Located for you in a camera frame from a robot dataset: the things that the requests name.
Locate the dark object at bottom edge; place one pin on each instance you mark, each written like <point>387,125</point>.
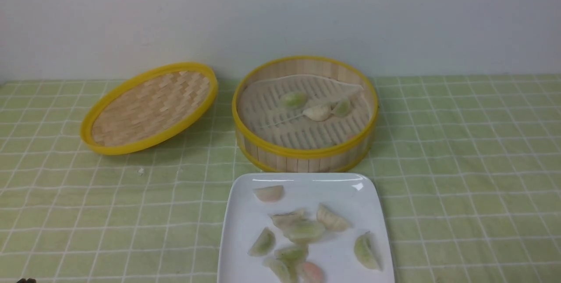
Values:
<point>27,280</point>

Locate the yellow rimmed bamboo steamer basket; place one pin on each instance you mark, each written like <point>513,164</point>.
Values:
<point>273,158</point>

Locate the green checkered tablecloth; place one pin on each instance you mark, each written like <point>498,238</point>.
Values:
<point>467,170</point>

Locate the white steamer liner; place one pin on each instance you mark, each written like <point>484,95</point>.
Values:
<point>260,111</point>

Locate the small green dumpling in steamer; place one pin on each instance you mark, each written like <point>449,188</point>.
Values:
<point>341,108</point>

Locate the yellow rimmed bamboo steamer lid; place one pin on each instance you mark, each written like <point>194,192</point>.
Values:
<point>149,109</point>

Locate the large green dumpling on plate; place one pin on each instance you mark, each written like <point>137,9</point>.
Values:
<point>304,232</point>

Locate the green dumpling at plate edge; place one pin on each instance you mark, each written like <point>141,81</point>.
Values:
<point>285,271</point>

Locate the pale dumpling on plate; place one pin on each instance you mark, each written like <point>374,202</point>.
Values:
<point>282,221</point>

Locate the white square plate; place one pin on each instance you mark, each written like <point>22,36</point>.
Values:
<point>350,195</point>

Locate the cream pleated dumpling on plate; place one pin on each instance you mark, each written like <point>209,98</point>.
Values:
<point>331,220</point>

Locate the pale pink dumpling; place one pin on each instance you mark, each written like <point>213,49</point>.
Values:
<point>269,194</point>

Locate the white dumpling in steamer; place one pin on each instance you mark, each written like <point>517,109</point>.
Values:
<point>318,113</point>

